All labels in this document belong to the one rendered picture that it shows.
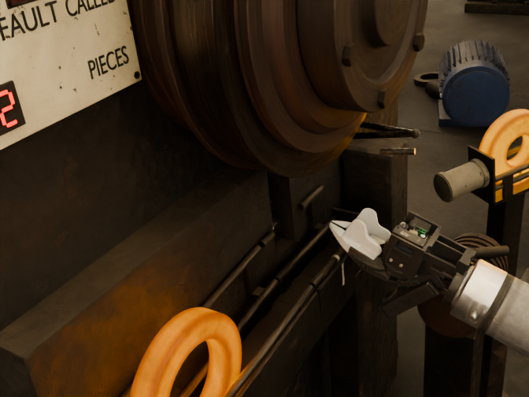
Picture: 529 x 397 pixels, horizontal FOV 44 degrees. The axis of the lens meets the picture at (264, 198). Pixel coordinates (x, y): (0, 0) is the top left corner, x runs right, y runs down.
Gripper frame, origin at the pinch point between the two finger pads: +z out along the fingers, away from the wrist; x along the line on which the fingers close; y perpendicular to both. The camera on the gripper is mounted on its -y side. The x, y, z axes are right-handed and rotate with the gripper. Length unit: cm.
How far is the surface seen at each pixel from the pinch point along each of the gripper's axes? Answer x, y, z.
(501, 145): -42.0, 2.6, -13.7
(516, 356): -66, -66, -40
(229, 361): 28.7, -3.3, -0.1
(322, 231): -4.9, -5.9, 3.7
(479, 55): -209, -50, 22
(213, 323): 30.4, 4.1, 2.2
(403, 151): -5.9, 14.4, -4.2
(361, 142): -20.5, 3.3, 6.4
